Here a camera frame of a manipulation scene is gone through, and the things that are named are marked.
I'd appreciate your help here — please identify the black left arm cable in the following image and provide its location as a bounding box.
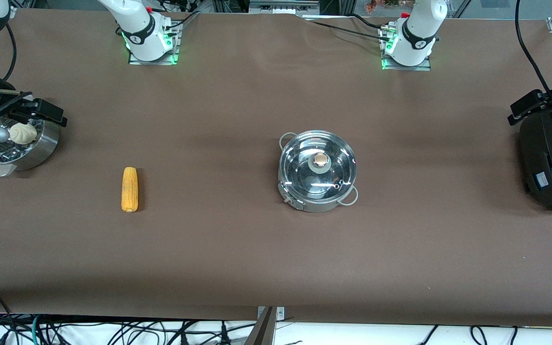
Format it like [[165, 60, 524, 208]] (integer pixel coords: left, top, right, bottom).
[[515, 0, 552, 96]]

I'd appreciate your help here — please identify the yellow corn cob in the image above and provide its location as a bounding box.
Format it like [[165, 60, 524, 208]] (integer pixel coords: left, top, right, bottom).
[[121, 167, 139, 213]]

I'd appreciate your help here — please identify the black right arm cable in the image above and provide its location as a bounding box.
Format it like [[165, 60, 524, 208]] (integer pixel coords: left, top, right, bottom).
[[3, 23, 18, 81]]

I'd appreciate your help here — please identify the glass pot lid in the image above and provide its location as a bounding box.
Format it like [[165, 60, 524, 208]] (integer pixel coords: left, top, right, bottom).
[[279, 130, 356, 201]]

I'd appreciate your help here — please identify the white power strip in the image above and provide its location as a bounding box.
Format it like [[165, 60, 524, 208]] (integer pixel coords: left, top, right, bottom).
[[250, 0, 320, 15]]

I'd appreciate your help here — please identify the small metal table bracket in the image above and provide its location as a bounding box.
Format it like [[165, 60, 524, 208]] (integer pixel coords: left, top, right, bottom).
[[257, 307, 285, 321]]

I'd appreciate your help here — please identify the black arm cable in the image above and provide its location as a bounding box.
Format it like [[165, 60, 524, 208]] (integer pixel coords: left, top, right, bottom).
[[3, 23, 18, 81], [515, 0, 552, 96]]

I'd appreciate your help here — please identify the dark wedge post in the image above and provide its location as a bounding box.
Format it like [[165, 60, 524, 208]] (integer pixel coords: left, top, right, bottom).
[[245, 307, 276, 345]]

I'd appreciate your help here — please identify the green floor cable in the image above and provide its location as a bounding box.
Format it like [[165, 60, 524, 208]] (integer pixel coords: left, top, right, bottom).
[[30, 314, 43, 345]]

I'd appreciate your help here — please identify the black table cable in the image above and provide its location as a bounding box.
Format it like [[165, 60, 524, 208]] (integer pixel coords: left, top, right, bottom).
[[345, 12, 388, 30], [154, 7, 201, 30], [305, 18, 392, 43]]

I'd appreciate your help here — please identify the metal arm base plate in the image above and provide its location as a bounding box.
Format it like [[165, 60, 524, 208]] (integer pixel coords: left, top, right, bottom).
[[127, 22, 181, 65], [380, 26, 432, 71]]

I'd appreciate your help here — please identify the stainless steel steamer pot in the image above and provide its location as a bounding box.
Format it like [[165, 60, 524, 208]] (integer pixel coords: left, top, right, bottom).
[[0, 113, 60, 178]]

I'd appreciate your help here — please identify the white steamed bun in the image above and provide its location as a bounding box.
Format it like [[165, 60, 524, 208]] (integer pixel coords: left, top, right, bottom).
[[9, 123, 38, 145]]

